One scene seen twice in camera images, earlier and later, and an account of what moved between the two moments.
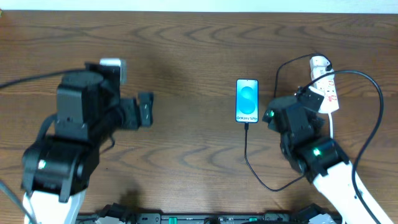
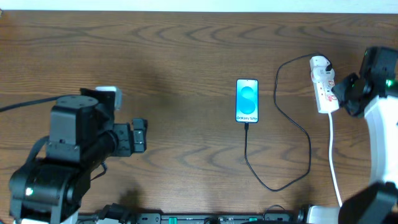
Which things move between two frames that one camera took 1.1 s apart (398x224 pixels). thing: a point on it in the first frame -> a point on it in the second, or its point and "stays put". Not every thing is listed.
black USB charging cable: x=246 y=124 stays put
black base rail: x=307 y=215 stays put
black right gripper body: x=275 y=121 -> x=344 y=94
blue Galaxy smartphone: x=247 y=104 stays put
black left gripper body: x=134 y=111 -> x=125 y=139
